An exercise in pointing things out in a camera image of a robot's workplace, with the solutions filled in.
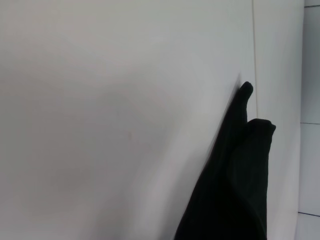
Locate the black t-shirt with FREE print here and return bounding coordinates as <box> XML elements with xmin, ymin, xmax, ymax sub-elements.
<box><xmin>173</xmin><ymin>81</ymin><xmax>277</xmax><ymax>240</ymax></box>

